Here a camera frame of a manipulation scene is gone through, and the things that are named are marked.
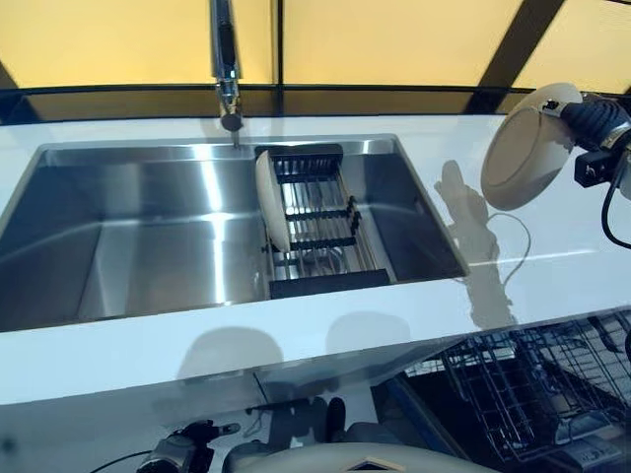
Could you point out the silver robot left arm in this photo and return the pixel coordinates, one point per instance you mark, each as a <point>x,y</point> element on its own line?
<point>167,453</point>

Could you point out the dishwasher door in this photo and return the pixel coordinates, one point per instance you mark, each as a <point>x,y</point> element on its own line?
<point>434,404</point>

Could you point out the black robot left foot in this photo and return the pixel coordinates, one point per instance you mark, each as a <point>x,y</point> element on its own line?
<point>336,419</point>

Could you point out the white glossy cabinet front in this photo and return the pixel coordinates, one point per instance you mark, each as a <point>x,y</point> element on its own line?
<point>74,428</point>

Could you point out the cream robot torso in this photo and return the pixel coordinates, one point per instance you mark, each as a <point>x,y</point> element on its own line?
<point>320,458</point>

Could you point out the black silver robot right hand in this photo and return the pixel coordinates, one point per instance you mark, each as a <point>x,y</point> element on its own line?
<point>596,120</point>

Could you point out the cream round plate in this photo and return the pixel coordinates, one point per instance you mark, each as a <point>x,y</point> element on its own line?
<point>522,148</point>
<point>271,197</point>

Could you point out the black silver robot left hand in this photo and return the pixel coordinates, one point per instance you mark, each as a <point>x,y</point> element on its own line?
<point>207,431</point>

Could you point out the chrome kitchen faucet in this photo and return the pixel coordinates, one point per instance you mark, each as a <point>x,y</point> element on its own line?
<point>224,49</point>

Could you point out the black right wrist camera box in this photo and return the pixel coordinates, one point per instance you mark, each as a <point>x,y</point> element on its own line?
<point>594,167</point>

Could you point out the dark window frame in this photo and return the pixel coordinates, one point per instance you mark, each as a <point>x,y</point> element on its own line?
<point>148,103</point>

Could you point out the stainless steel sink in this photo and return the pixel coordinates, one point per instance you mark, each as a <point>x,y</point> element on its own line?
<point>123,236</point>

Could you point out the black sink drying rack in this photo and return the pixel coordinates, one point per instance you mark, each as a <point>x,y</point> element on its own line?
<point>325,288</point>

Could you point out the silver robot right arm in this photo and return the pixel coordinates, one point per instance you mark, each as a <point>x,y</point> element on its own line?
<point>626,172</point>

